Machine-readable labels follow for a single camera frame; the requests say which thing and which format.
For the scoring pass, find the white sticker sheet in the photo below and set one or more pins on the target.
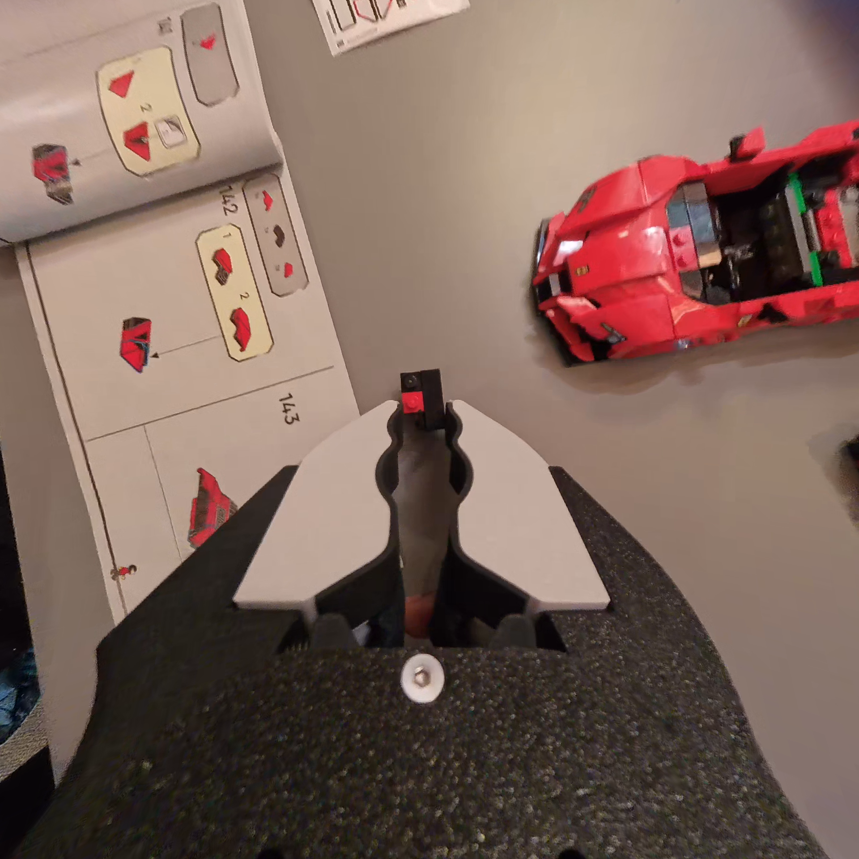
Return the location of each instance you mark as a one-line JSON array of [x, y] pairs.
[[429, 23]]

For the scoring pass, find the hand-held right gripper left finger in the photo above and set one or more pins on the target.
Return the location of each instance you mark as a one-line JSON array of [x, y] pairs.
[[322, 530]]

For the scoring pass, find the white instruction booklet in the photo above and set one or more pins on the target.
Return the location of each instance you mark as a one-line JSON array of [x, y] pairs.
[[100, 282]]

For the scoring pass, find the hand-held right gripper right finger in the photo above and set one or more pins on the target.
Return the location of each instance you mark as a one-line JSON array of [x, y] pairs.
[[530, 530]]

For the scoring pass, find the red brick-built toy car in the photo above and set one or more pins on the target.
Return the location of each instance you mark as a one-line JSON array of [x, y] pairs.
[[624, 268]]

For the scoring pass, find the small black red brick assembly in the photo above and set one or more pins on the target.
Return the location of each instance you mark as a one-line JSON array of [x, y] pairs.
[[429, 389]]

